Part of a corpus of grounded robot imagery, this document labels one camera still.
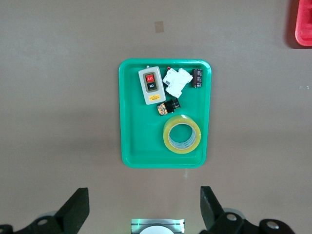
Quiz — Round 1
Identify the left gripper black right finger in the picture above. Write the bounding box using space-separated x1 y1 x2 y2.
199 186 295 234

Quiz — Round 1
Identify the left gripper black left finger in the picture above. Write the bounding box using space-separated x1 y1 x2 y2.
0 187 90 234

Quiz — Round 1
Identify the clear yellowish tape roll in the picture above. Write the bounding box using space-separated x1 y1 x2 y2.
162 114 202 154

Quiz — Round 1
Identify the green plastic tray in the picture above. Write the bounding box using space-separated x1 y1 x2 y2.
118 58 212 169

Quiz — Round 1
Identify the red tray with fittings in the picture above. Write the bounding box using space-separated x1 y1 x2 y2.
294 0 312 46

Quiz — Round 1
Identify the black yellow push button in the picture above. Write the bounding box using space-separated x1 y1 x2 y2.
156 97 181 117

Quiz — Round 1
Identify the white circuit breaker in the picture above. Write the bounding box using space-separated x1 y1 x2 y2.
162 67 194 99

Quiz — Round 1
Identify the black cylindrical capacitor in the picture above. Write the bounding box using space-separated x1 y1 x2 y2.
192 68 203 88

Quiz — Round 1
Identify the grey on-off switch box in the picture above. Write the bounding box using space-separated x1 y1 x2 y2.
138 65 167 106

